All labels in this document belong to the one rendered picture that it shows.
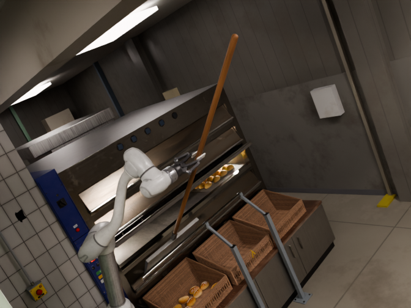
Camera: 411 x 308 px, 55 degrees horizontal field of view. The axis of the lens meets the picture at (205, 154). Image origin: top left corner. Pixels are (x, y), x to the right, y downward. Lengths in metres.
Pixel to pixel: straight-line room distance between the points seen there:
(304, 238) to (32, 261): 2.47
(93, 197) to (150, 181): 1.28
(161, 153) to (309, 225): 1.67
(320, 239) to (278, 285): 0.76
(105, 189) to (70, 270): 0.67
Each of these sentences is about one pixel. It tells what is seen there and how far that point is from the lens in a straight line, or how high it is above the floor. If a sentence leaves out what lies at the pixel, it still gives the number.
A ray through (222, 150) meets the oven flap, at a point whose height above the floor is 1.48.
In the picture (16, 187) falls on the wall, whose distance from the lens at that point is 3.07.
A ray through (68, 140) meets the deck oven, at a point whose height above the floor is 2.09.
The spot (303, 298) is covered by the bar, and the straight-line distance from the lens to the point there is 4.08.
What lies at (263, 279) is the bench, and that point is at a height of 0.47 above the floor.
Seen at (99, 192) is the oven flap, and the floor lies 1.80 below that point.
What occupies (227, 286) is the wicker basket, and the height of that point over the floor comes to 0.64.
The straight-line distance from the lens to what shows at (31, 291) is 3.10.
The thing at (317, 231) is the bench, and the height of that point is 0.35.
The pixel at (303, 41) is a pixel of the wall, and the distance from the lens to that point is 4.90.
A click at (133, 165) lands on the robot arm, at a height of 2.10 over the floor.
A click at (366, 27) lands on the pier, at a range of 4.34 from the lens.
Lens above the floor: 2.50
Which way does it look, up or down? 14 degrees down
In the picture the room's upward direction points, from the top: 25 degrees counter-clockwise
